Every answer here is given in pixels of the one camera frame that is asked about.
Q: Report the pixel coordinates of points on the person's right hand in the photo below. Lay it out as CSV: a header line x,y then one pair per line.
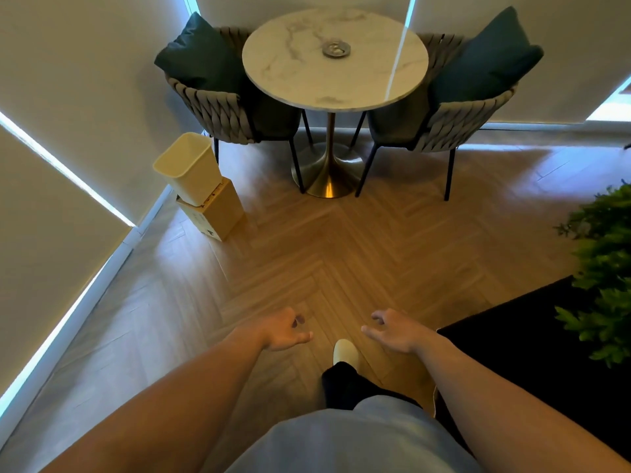
x,y
404,334

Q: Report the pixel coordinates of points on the person's left hand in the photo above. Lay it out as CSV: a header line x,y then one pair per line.
x,y
278,332

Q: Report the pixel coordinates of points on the person's left thumb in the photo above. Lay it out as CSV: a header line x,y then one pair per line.
x,y
303,337

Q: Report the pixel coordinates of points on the person's right thumb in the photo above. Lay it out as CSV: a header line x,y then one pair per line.
x,y
373,332

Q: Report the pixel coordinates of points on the person's left forearm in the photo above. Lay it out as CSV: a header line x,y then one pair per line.
x,y
177,403

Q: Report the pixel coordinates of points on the person's right forearm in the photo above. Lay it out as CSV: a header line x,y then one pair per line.
x,y
498,413

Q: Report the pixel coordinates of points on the person's white shoe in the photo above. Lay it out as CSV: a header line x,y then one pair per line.
x,y
345,352

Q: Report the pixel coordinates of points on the person's black trouser leg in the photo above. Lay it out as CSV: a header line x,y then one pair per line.
x,y
345,389

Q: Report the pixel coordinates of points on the person's light blue shirt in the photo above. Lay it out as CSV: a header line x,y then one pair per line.
x,y
355,443

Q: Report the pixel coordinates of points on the tan cardboard box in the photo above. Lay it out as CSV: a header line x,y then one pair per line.
x,y
219,214

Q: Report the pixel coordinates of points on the black rug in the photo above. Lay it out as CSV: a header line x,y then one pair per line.
x,y
542,359

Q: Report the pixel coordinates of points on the beige plastic waste bin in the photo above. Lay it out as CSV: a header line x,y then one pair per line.
x,y
190,167

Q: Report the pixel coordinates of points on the grey woven armchair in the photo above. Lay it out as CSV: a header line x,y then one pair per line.
x,y
453,125
217,113

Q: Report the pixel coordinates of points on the green leafy plant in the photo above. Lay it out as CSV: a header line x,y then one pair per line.
x,y
604,270

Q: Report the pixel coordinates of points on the round white marble table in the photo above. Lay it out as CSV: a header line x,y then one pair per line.
x,y
315,73

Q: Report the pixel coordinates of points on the round metal ashtray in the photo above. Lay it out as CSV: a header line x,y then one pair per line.
x,y
336,49

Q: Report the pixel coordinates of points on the dark teal cushion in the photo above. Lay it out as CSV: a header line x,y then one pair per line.
x,y
199,56
480,63

